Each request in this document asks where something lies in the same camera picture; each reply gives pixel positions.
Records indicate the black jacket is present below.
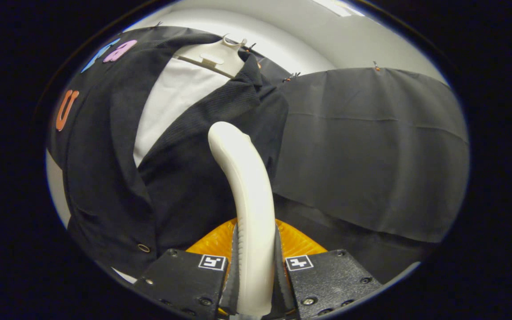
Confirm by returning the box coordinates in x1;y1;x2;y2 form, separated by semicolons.
47;27;290;278

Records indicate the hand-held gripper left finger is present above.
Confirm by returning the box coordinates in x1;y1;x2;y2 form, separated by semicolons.
134;218;241;320

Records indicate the white plastic hanger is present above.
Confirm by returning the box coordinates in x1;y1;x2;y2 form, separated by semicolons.
173;36;246;80

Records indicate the black backdrop cloth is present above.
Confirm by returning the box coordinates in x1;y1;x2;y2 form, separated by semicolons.
47;24;470;285

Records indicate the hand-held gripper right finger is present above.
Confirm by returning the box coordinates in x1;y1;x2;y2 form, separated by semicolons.
275;218;383;320

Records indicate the white garment steamer head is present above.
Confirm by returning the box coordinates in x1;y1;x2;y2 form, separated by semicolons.
208;121;277;317

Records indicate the white mannequin torso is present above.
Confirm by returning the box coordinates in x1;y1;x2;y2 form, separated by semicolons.
112;57;233;284

